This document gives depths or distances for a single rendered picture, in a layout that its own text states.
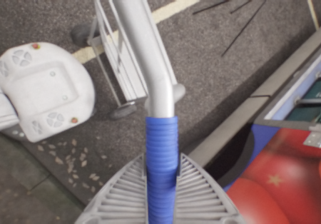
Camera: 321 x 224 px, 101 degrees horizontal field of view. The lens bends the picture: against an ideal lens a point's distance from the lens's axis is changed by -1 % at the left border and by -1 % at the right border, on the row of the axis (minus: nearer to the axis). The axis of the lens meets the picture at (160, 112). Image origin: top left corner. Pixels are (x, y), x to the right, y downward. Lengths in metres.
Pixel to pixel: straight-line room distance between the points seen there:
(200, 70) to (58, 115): 1.43
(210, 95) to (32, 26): 1.81
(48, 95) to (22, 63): 0.22
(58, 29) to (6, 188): 1.29
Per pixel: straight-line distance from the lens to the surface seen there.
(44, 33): 1.56
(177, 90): 0.23
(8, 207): 1.64
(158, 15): 1.71
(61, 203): 1.56
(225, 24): 2.19
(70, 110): 1.01
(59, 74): 1.12
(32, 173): 1.49
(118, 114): 1.12
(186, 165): 0.17
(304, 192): 0.88
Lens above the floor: 1.35
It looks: 70 degrees down
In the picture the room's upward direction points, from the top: 96 degrees clockwise
